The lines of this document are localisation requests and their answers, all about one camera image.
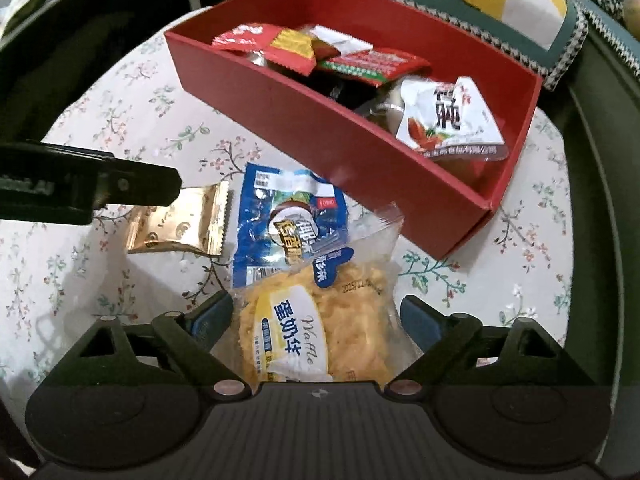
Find red yellow Trolli packet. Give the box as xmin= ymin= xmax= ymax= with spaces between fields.
xmin=210 ymin=23 xmax=317 ymax=76

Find silver white snack packet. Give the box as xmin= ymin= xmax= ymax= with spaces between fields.
xmin=298 ymin=25 xmax=373 ymax=61

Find dark green sofa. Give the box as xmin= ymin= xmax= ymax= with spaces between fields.
xmin=539 ymin=32 xmax=639 ymax=389

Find teal lion sofa cover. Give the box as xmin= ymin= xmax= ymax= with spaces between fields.
xmin=192 ymin=0 xmax=640 ymax=91

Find red spicy strip packet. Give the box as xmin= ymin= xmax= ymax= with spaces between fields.
xmin=317 ymin=48 xmax=431 ymax=88

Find white red snack packet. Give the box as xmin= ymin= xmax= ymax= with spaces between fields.
xmin=395 ymin=77 xmax=509 ymax=162

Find clear egg waffle packet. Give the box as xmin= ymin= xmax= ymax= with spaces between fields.
xmin=232 ymin=204 xmax=416 ymax=387

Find blue coconut snack packet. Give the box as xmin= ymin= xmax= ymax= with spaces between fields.
xmin=232 ymin=162 xmax=348 ymax=288

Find gold foil snack packet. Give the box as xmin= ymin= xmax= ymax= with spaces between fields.
xmin=125 ymin=181 xmax=230 ymax=257

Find red rectangular box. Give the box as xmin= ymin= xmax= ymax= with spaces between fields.
xmin=166 ymin=0 xmax=541 ymax=258

